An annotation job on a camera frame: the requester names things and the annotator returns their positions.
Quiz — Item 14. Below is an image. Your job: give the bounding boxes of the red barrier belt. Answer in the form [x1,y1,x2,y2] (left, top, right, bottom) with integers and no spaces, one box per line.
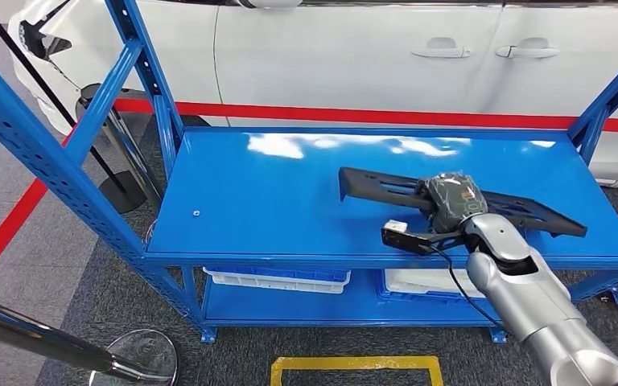
[0,125,78,293]
[114,98,618,135]

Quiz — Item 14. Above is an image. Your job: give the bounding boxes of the black plastic panel part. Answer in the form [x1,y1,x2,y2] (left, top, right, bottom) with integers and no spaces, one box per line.
[338,166,589,239]

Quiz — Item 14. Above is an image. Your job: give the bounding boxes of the thin black pole stand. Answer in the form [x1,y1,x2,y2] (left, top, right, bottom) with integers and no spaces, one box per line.
[0,0,149,216]

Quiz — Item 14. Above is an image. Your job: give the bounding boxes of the chrome stanchion post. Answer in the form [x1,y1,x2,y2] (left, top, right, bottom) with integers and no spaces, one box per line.
[0,291,179,386]
[76,82,163,211]

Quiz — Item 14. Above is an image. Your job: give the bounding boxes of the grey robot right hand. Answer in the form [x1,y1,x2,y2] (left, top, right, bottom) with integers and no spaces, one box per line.
[415,171,490,234]

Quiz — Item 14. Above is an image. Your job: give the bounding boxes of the white plastic bin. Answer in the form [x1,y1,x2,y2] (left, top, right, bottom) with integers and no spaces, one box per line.
[383,268,486,299]
[202,268,352,295]

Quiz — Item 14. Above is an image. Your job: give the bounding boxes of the yellow floor tape square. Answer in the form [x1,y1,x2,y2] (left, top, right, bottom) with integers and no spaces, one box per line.
[270,355,444,386]

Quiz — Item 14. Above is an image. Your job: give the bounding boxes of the white car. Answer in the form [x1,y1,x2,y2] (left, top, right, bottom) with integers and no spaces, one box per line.
[7,0,618,188]

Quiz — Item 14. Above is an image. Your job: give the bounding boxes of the black camera bracket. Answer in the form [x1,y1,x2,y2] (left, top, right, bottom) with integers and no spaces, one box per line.
[381,228,472,257]

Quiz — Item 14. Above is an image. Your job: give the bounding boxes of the black camera cable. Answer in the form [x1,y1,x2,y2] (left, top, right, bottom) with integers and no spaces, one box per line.
[426,244,505,329]

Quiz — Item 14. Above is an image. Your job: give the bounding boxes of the white car door handle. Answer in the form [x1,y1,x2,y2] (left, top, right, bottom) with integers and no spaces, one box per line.
[495,37,561,60]
[411,37,472,60]

